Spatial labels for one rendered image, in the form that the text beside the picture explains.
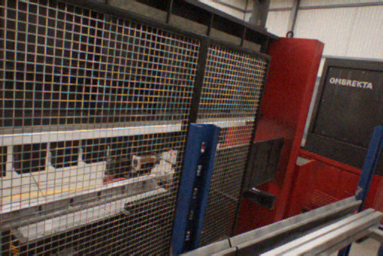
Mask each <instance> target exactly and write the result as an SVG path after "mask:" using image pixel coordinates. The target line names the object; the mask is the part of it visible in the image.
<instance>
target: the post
mask: <svg viewBox="0 0 383 256"><path fill-rule="evenodd" d="M209 40H210V37H209V36H206V35H205V36H203V40H202V41H199V40H197V42H196V39H194V45H195V43H196V45H197V46H194V45H193V49H192V51H195V52H192V56H193V55H194V57H198V58H193V57H191V63H196V62H197V66H196V64H191V66H190V69H191V68H192V69H193V70H189V74H193V75H194V71H195V75H196V76H193V75H189V78H188V80H192V81H193V79H194V81H195V82H192V81H190V83H189V81H188V86H192V83H193V87H187V92H186V97H192V98H188V100H187V98H186V99H185V104H184V109H183V118H184V120H182V124H181V125H184V124H188V125H187V128H186V125H185V126H181V129H180V130H186V129H187V130H186V131H183V134H182V131H180V137H179V141H180V139H181V142H178V147H180V150H179V148H178V151H179V152H180V151H183V152H180V153H179V154H178V153H177V158H176V163H175V167H176V166H177V167H178V166H180V167H178V168H177V170H176V168H174V172H176V175H175V173H174V176H175V180H173V182H176V183H174V184H172V188H173V187H174V188H173V189H174V193H173V196H172V193H171V196H170V205H169V206H171V208H169V209H168V217H167V221H168V218H169V220H170V219H172V221H171V220H170V221H168V222H166V225H168V224H169V225H168V229H169V228H170V227H171V229H169V230H168V229H167V226H166V227H165V234H167V235H166V237H165V238H164V242H163V244H165V243H166V244H165V245H163V247H162V255H163V256H165V255H166V256H170V253H171V241H172V236H173V232H174V221H175V217H176V213H177V205H178V201H179V193H180V185H181V180H182V176H183V165H184V161H185V157H186V148H187V144H188V136H189V129H190V124H196V123H197V111H198V106H199V102H200V96H201V91H202V83H203V75H204V71H205V67H206V57H207V52H208V47H209ZM199 42H200V47H199V49H198V46H199ZM194 47H195V50H194ZM197 51H199V53H198V54H197ZM192 59H193V62H192ZM195 67H196V69H195ZM190 76H191V78H190ZM188 88H189V92H188ZM190 100H191V102H190ZM186 101H187V103H191V104H190V107H189V104H186ZM185 108H187V109H186V112H185ZM188 108H190V109H189V110H188ZM188 112H189V115H187V114H188ZM184 113H185V117H184ZM187 120H188V123H187ZM185 133H186V136H185V140H184V136H182V138H181V134H182V135H185ZM183 141H184V144H183ZM181 146H185V147H181ZM178 151H177V152H178ZM182 153H183V157H182V161H181V157H180V156H182ZM177 160H178V162H177ZM180 162H181V164H180ZM179 170H180V172H177V171H179ZM178 174H179V177H178ZM178 179H179V182H178V185H177V181H178ZM175 186H178V187H177V188H176V187H175ZM173 189H171V192H173ZM176 190H178V191H177V193H176V192H175V191H176ZM175 194H176V195H177V196H176V197H174V196H175ZM171 197H173V198H172V200H171ZM174 198H175V201H174ZM172 201H173V202H172ZM174 205H175V206H174ZM172 206H174V207H172ZM172 210H174V214H173V211H172ZM169 211H170V212H169ZM169 214H170V215H171V216H170V217H169ZM172 215H173V218H172ZM170 223H171V225H170ZM166 230H167V233H166ZM168 233H169V234H168ZM169 235H170V238H168V237H169ZM166 238H167V239H166ZM165 239H166V242H165ZM168 239H169V241H170V242H168ZM167 242H168V243H167ZM168 245H169V246H168ZM166 246H168V250H167V247H166ZM164 247H166V248H165V250H164ZM163 251H164V252H165V253H164V254H163ZM166 252H167V254H166Z"/></svg>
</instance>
